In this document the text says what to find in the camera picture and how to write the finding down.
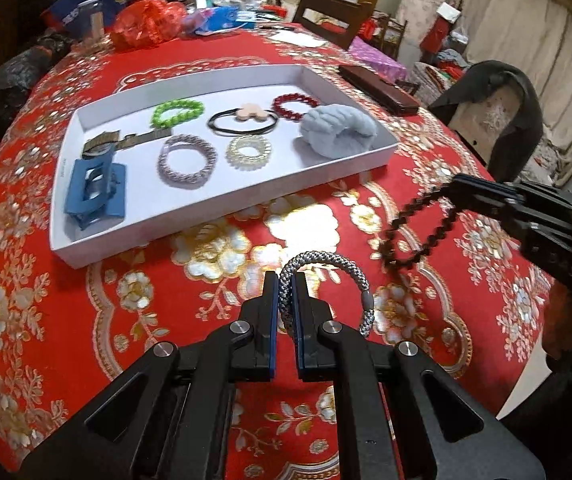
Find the light blue fluffy wristband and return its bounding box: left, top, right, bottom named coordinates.
left=300, top=104, right=378, bottom=159

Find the dark brown bead bracelet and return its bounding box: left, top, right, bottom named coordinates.
left=378, top=186, right=463, bottom=273

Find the red plastic bag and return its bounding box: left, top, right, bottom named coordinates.
left=110, top=0, right=187, bottom=51

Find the small wooden chair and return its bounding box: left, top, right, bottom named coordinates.
left=373, top=14, right=407, bottom=60

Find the black plastic bag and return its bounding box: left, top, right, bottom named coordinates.
left=0, top=32, right=73, bottom=114

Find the brown leather wallet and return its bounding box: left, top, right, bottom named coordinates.
left=338, top=65, right=420, bottom=116

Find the clear yellow spiral hair tie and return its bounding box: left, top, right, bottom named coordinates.
left=225, top=133, right=273, bottom=170

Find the black hair tie pink charm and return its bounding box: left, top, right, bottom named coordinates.
left=207, top=103, right=279, bottom=136

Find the white shallow box tray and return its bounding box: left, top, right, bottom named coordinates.
left=48, top=63, right=400, bottom=270

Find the white paper sheet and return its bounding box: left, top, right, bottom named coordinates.
left=269, top=30, right=326, bottom=49

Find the blue bag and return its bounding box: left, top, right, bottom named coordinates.
left=41, top=0, right=134, bottom=39

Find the blue tissue box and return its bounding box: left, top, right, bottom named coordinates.
left=194, top=6, right=257, bottom=36

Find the red bead bracelet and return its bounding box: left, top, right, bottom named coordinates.
left=271, top=91, right=322, bottom=123

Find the blue hair claw clip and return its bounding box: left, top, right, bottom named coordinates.
left=64, top=148, right=126, bottom=231

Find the red floral tablecloth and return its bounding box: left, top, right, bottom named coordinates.
left=0, top=32, right=550, bottom=469

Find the dark wooden chair far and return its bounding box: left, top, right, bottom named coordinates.
left=292, top=0, right=374, bottom=51

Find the grey braided bracelet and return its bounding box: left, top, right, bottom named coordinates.
left=277, top=250, right=376, bottom=340

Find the purple tablecloth side table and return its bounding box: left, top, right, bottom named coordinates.
left=349, top=37, right=407, bottom=82

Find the floral cushioned chair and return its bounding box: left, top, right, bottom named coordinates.
left=428, top=61, right=544, bottom=182

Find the metal watch band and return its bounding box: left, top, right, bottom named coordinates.
left=82, top=128, right=172, bottom=159

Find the green bead bracelet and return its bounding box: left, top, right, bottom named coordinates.
left=150, top=97, right=207, bottom=130

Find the pink braided bracelet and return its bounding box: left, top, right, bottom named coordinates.
left=157, top=133, right=219, bottom=188

